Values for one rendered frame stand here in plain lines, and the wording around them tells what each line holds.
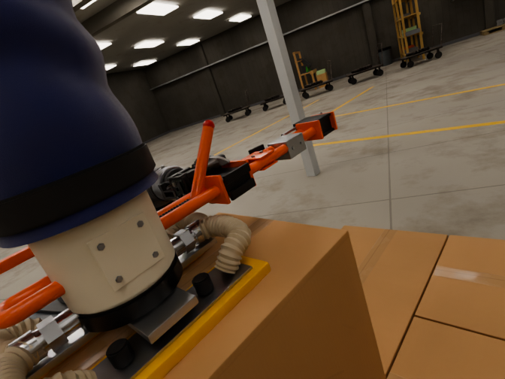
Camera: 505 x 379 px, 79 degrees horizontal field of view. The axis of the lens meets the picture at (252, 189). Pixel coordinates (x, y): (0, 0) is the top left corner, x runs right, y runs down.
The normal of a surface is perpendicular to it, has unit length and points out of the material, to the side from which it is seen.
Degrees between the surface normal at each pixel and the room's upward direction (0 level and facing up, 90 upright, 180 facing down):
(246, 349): 90
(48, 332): 60
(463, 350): 0
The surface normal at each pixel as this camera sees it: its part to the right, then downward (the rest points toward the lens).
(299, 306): 0.67, 0.03
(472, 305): -0.32, -0.89
